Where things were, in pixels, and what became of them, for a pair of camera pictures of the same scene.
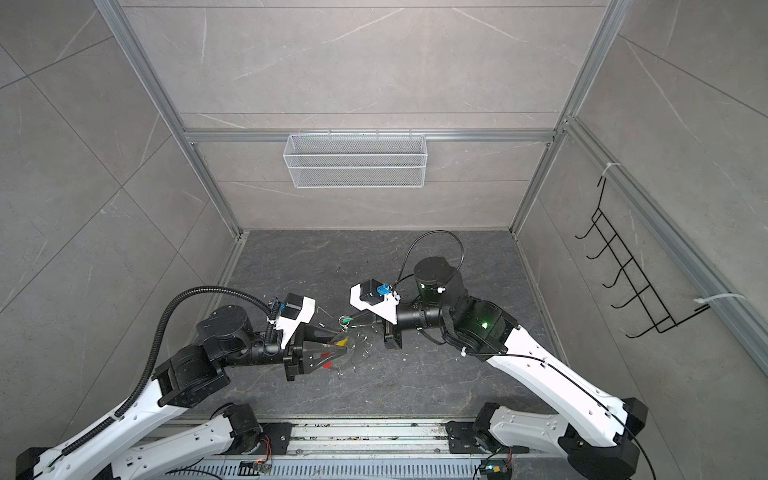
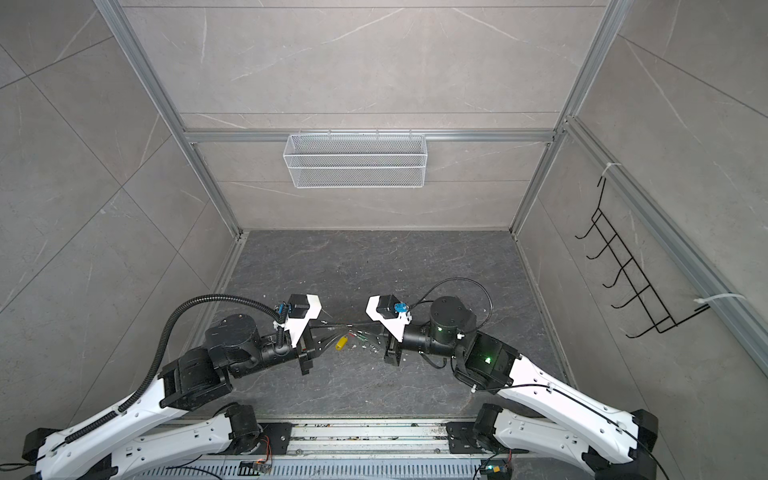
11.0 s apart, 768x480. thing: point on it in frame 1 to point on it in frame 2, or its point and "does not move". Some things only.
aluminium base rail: (353, 437) does not move
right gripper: (391, 331) to (394, 346)
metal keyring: (344, 321) to (369, 350)
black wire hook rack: (660, 319) does not move
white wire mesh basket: (357, 161) does not move
